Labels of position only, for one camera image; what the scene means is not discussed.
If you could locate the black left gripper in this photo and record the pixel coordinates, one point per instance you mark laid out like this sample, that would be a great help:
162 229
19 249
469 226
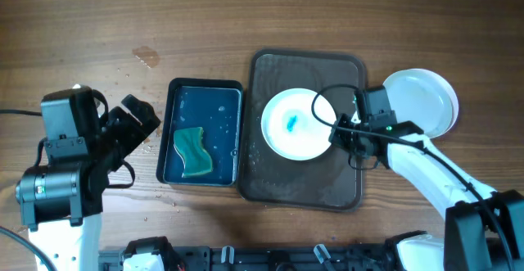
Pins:
135 132

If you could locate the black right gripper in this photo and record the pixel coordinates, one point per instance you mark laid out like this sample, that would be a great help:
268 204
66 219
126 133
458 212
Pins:
344 136

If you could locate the white plate blue smear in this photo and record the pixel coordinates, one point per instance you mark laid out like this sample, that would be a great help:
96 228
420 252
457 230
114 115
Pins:
412 98

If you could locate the green yellow sponge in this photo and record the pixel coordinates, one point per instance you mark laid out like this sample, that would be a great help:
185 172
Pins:
188 143

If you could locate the white plate blue dot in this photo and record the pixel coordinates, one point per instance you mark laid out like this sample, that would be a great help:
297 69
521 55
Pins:
296 124

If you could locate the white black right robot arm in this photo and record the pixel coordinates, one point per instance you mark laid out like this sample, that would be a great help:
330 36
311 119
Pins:
483 227

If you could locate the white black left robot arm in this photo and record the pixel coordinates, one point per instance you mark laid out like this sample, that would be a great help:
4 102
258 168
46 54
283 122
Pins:
61 202

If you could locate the black water basin tray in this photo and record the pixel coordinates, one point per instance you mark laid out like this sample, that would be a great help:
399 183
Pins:
215 106

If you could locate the dark brown serving tray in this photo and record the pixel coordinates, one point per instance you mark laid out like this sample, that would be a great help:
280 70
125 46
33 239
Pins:
328 182

